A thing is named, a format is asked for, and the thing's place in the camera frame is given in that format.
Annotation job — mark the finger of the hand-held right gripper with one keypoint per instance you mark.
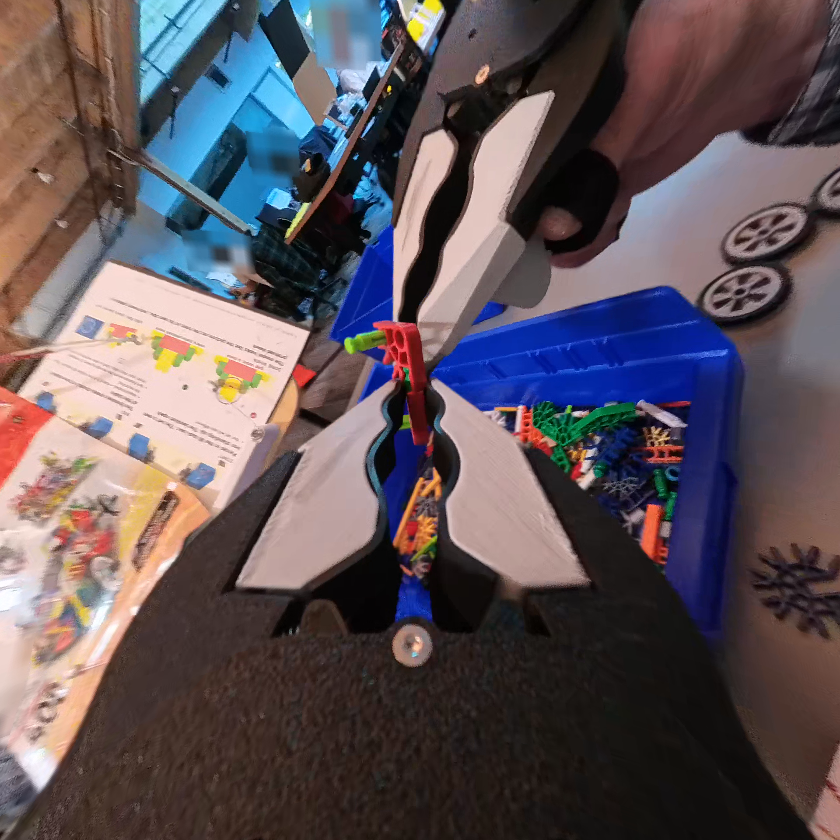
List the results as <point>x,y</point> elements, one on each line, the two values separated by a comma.
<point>418,223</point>
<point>505,197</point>

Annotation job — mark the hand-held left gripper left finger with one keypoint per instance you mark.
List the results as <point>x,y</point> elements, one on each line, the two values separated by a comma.
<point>315,512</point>

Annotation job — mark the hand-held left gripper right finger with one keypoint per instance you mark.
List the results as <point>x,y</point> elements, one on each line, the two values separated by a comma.
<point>512,512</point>

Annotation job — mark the red toy connector piece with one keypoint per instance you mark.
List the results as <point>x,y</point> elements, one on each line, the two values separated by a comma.
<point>410,355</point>

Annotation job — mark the person's right hand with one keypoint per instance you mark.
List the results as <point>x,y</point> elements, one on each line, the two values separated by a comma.
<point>709,79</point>

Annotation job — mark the empty blue plastic bin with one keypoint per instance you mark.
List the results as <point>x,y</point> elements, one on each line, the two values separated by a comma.
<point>361,295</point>

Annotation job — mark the pile of colourful toy pieces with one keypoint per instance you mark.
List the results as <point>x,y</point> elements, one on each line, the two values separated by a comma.
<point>604,453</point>

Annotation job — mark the orange traffic cone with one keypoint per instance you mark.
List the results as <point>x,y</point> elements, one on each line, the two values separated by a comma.
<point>302,377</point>

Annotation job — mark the white instruction sheet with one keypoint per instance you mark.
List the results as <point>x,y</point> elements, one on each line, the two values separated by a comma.
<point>158,355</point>

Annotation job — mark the colourful toy package bag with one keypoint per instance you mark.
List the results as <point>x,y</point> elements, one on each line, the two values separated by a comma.
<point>66,551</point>

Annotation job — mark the small blue toy piece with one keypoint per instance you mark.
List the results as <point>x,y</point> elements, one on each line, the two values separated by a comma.
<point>798,591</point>

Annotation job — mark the paper sheet on table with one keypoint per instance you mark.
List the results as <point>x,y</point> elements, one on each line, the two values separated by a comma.
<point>830,801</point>

